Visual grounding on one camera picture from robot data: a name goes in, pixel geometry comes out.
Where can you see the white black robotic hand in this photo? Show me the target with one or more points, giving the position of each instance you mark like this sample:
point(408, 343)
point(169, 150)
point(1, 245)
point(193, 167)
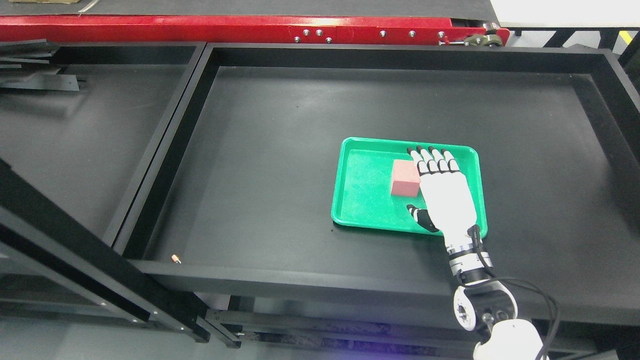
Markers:
point(449, 203)

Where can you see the pink foam block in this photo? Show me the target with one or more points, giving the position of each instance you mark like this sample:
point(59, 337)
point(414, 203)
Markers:
point(405, 180)

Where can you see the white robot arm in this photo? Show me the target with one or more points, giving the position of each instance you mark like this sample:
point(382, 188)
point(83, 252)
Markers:
point(485, 306)

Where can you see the black metal shelf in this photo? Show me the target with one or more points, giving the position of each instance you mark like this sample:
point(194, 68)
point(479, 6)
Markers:
point(88, 156)
point(242, 206)

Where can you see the red metal beam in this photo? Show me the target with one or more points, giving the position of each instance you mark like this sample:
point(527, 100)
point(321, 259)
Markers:
point(277, 29)

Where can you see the black metal shelf right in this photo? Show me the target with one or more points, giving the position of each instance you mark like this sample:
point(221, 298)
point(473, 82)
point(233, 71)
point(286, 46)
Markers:
point(242, 206)

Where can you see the green plastic tray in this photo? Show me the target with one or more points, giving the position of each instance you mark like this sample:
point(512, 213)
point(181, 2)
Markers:
point(363, 195)

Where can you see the black metal shelf left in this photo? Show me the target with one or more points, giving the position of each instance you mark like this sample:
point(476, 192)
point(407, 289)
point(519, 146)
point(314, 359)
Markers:
point(88, 156)

